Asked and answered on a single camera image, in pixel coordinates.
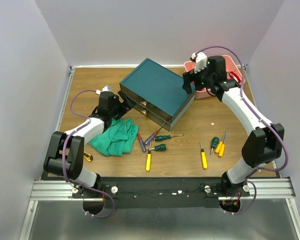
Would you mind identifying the clear drawer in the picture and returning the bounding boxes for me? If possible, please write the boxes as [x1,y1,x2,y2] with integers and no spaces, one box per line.
[124,92,172,120]

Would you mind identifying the yellow utility knife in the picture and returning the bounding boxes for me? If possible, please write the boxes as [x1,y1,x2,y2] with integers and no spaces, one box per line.
[83,152,94,162]

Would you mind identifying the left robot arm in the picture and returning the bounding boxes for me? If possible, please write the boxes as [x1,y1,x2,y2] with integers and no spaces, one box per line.
[43,87,135,198]

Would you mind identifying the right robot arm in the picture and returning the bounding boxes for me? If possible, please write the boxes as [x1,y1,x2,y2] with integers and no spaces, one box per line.
[182,52,285,196]

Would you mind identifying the green cloth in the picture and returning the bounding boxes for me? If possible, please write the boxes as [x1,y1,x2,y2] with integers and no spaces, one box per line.
[88,118,139,157]

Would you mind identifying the red white item in tray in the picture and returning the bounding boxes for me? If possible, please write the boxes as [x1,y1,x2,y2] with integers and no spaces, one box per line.
[228,71,241,83]

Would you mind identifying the teal drawer cabinet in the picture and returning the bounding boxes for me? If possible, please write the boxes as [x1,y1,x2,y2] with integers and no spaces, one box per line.
[120,58,196,132]

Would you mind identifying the pink divided organizer tray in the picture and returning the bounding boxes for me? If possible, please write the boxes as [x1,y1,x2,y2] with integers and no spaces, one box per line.
[183,54,243,100]

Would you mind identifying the green long screwdriver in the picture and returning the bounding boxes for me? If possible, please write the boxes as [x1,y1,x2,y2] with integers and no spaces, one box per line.
[154,134,184,142]

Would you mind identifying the green stubby screwdriver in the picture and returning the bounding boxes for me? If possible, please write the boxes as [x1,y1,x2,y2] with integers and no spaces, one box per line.
[148,144,167,152]

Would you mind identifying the yellow screwdriver left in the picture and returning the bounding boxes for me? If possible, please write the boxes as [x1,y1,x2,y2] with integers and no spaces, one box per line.
[145,143,152,172]

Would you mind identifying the yellow screwdriver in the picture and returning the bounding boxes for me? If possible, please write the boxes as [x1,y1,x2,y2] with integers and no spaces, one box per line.
[145,143,152,172]
[200,141,208,170]

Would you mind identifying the green small screwdriver right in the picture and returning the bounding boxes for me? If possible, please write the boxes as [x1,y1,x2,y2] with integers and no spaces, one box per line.
[210,136,220,155]

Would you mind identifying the orange screwdriver long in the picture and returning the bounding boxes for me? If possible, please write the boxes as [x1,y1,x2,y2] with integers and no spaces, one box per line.
[214,129,228,154]

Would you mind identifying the orange screwdriver short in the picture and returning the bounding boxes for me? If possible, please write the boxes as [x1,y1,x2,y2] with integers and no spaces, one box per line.
[218,144,225,157]

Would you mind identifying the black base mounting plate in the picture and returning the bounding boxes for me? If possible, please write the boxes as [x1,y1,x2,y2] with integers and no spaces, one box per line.
[72,177,250,209]

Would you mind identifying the yellow screwdriver middle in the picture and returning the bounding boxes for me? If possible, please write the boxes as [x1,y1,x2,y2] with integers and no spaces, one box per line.
[200,141,208,170]

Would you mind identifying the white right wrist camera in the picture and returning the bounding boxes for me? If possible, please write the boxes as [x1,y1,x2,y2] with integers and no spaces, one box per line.
[190,51,208,73]

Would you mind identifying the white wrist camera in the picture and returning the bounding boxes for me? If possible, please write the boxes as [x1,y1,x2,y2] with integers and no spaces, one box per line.
[95,84,113,95]
[190,51,208,73]

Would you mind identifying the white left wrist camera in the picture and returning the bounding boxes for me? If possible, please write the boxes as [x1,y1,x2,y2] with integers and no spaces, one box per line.
[95,84,113,95]

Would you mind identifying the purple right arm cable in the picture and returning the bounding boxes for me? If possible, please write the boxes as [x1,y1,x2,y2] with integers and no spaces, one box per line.
[191,45,290,217]

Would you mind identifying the aluminium rail frame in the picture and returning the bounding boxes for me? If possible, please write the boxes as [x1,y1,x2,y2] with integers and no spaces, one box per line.
[17,65,300,240]

